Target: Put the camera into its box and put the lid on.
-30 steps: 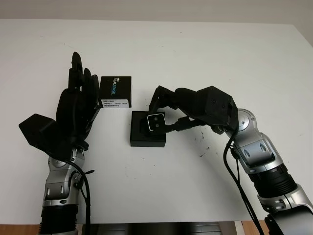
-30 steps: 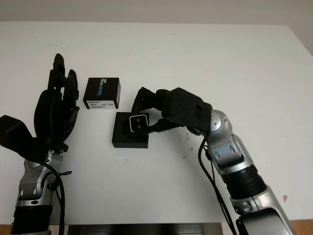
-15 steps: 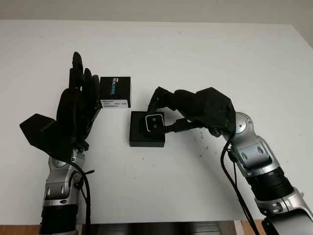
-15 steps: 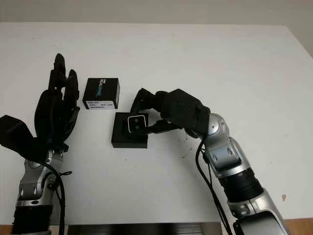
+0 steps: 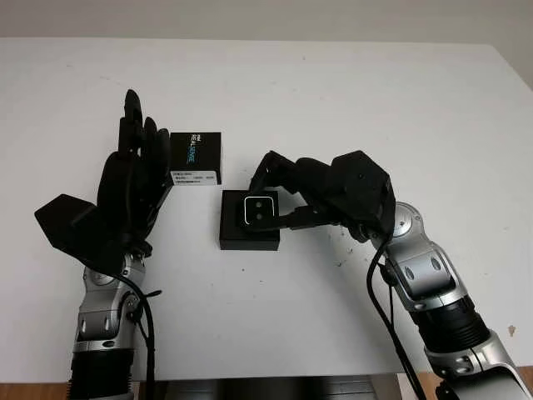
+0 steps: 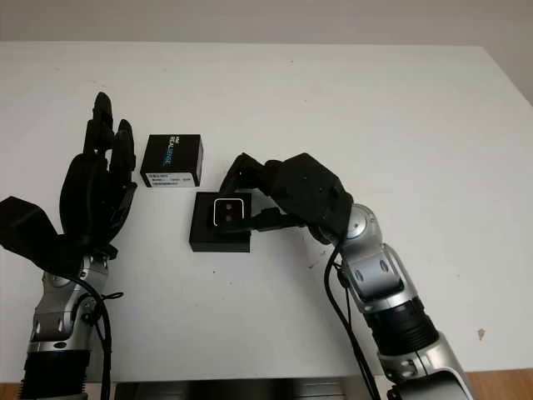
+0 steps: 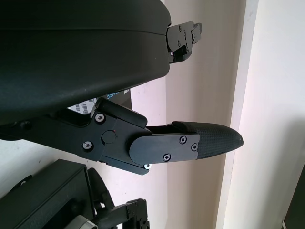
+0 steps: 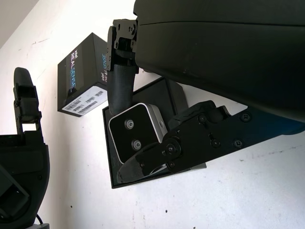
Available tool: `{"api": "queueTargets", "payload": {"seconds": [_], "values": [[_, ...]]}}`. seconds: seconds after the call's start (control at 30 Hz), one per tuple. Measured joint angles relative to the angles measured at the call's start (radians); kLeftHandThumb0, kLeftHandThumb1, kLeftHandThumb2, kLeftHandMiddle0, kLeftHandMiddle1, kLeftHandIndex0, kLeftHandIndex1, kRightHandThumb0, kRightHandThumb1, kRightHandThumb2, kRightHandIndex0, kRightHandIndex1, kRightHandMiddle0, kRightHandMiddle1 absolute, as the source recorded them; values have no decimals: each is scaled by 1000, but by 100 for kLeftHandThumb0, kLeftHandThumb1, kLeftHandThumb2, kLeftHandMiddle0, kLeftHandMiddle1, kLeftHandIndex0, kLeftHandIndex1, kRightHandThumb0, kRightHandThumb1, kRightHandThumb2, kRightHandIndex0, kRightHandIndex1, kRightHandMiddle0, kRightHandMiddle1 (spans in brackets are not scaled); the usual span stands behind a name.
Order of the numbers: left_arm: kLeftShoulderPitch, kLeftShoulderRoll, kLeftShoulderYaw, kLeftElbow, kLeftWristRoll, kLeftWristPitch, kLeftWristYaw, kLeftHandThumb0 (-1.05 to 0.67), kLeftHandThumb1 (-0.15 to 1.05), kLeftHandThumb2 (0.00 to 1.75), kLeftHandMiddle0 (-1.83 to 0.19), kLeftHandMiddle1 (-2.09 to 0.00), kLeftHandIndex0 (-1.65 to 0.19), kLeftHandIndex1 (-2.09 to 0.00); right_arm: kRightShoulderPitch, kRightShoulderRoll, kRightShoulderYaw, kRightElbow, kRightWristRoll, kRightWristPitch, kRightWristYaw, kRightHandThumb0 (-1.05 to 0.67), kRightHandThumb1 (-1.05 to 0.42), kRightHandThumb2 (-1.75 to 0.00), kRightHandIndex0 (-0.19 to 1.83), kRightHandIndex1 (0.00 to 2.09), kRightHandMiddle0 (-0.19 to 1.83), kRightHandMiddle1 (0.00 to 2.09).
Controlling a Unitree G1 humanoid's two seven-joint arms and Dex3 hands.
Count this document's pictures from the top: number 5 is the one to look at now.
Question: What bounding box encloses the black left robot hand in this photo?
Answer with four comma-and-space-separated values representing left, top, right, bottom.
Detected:
96, 88, 174, 257

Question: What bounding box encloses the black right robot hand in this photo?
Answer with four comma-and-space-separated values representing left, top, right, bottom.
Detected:
249, 150, 368, 243

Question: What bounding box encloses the small silver depth camera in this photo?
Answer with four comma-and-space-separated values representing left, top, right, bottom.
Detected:
239, 194, 276, 233

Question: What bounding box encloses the black printed RealSense box lid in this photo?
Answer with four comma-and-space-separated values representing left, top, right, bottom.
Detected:
168, 131, 222, 188

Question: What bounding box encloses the black box base foam insert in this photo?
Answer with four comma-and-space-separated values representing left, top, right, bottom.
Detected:
218, 189, 281, 252

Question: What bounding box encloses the dark robot torso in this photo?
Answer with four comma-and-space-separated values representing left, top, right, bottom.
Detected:
160, 374, 401, 400

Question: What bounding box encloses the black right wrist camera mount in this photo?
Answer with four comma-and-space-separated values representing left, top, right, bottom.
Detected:
331, 150, 396, 239

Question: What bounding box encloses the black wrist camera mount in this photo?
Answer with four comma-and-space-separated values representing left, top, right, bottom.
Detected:
331, 150, 396, 239
33, 193, 126, 277

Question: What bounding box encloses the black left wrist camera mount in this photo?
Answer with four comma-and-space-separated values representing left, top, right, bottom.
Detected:
33, 193, 126, 277

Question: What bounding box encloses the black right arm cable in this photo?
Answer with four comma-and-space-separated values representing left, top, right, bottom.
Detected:
366, 237, 426, 400

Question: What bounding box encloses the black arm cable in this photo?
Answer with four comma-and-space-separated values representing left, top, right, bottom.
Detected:
116, 270, 162, 400
366, 237, 426, 400

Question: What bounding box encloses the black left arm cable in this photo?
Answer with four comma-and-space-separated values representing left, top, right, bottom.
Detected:
116, 270, 162, 400

